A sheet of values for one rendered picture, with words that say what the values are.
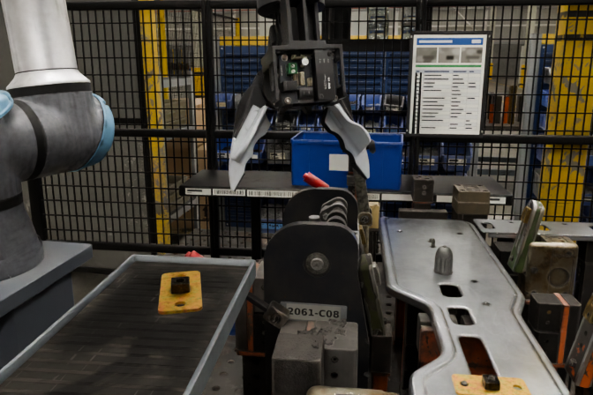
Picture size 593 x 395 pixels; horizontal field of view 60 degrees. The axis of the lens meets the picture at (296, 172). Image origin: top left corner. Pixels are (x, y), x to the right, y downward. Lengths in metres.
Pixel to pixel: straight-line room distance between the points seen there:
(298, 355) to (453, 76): 1.19
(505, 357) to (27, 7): 0.80
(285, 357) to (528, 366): 0.34
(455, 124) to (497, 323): 0.88
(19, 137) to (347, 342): 0.49
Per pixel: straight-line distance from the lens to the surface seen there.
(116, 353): 0.43
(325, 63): 0.51
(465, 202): 1.33
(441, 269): 0.97
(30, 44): 0.84
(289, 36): 0.51
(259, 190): 1.41
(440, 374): 0.70
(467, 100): 1.60
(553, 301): 0.96
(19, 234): 0.77
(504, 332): 0.81
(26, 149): 0.77
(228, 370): 1.23
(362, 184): 1.03
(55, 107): 0.81
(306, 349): 0.53
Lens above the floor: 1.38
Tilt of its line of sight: 13 degrees down
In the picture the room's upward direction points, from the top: straight up
